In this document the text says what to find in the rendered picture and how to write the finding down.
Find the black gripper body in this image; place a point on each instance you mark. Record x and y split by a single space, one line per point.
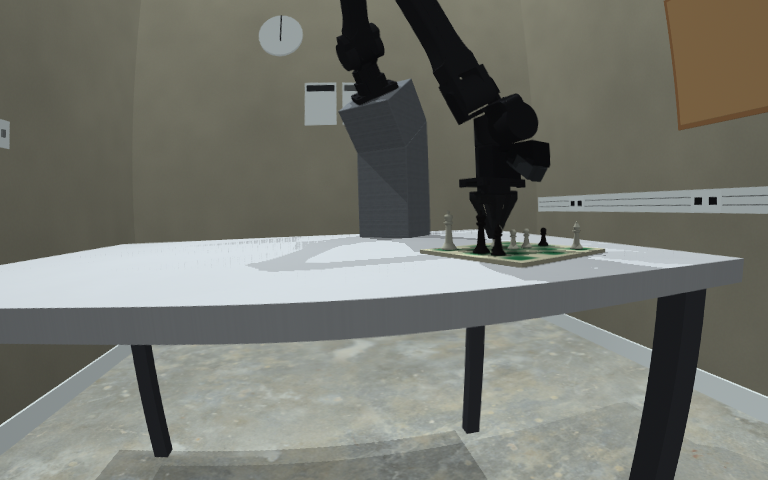
490 185

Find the white bishop chess piece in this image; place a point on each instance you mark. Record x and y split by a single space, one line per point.
576 242

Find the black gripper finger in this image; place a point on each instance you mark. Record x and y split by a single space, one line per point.
497 202
509 203

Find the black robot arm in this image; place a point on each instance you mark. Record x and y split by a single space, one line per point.
510 120

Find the white pawn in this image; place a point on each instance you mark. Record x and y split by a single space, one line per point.
526 243
513 245

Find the green and cream chessboard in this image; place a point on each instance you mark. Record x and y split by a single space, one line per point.
523 257

